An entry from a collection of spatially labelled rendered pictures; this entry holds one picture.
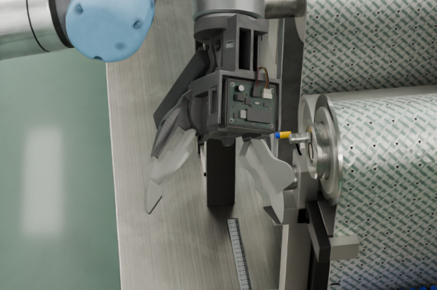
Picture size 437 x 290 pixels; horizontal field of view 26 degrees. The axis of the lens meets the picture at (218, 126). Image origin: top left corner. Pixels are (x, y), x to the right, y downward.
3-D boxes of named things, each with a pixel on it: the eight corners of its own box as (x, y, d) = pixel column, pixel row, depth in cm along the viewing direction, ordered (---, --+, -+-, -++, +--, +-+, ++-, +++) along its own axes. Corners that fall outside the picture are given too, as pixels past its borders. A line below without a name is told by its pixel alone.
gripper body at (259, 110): (214, 129, 89) (218, 6, 91) (175, 142, 97) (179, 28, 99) (283, 138, 93) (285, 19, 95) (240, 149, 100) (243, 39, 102)
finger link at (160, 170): (145, 188, 87) (201, 116, 91) (121, 194, 92) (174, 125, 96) (170, 210, 88) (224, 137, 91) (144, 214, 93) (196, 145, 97)
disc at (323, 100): (310, 155, 135) (317, 71, 126) (313, 155, 135) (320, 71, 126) (333, 229, 124) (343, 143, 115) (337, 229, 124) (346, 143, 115)
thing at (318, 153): (304, 164, 130) (304, 114, 127) (318, 162, 130) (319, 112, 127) (316, 189, 123) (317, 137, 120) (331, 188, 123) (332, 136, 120)
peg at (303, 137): (288, 141, 125) (288, 131, 124) (309, 139, 125) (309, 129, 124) (291, 145, 123) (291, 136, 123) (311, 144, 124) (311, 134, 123)
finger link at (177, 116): (145, 145, 92) (195, 82, 96) (139, 147, 94) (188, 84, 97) (179, 177, 93) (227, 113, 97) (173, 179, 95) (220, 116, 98)
